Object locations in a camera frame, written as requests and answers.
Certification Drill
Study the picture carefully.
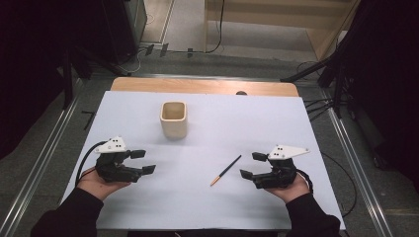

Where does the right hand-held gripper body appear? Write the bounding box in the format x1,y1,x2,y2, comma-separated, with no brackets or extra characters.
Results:
252,144,311,190

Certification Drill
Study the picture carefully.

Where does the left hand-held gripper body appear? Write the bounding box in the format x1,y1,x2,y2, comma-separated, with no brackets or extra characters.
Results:
94,135,143,184

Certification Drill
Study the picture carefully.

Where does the dark pencil with orange end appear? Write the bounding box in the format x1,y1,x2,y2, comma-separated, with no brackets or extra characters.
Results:
209,154,243,188

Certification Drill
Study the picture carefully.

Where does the beige square pen holder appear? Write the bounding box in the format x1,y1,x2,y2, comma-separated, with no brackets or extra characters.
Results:
159,101,189,139

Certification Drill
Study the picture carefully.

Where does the person's right hand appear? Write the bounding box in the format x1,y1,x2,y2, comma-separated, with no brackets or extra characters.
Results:
264,174,312,204

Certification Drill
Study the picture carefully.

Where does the person's left hand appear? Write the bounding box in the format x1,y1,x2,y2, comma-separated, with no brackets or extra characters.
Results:
76,166,131,201

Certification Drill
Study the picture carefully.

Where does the white table mat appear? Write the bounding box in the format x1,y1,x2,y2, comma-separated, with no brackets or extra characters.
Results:
60,91,347,231

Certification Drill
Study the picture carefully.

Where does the wooden table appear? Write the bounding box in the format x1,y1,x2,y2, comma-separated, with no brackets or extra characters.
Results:
110,76,300,98

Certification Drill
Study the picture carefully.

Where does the black metal stand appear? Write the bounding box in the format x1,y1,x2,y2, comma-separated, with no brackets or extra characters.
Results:
57,43,132,111
280,39,355,120

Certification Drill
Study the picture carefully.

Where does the dark cabinet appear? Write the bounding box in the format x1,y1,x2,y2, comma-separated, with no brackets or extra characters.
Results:
100,0,148,66

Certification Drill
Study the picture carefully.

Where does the light wooden shelf unit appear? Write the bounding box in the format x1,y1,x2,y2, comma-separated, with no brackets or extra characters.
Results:
203,0,361,62

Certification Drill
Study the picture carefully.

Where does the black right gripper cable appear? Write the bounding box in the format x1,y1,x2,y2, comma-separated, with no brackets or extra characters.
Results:
295,168,314,196

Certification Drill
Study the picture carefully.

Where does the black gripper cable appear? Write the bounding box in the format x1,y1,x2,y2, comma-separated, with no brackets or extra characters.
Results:
74,140,109,188
295,168,314,196

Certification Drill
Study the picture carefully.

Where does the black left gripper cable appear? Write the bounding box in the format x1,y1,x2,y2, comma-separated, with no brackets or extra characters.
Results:
74,140,109,188

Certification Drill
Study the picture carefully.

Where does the black angled floor bracket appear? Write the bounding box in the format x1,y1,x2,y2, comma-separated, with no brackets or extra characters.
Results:
81,110,97,131

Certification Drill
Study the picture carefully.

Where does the thin black floor cable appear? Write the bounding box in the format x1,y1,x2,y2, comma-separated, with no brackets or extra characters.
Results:
320,151,359,219

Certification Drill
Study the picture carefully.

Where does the bundle of black floor cables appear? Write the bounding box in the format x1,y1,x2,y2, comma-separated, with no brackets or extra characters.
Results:
302,97,335,122

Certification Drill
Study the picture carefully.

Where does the metal floor rail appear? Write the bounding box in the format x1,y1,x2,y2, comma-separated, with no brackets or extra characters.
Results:
0,78,83,237
320,90,394,237

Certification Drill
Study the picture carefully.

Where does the white floor cable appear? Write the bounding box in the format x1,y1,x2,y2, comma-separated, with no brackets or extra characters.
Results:
118,46,148,75

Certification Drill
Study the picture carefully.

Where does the black hanging cable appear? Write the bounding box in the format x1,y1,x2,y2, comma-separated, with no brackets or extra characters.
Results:
205,0,226,54

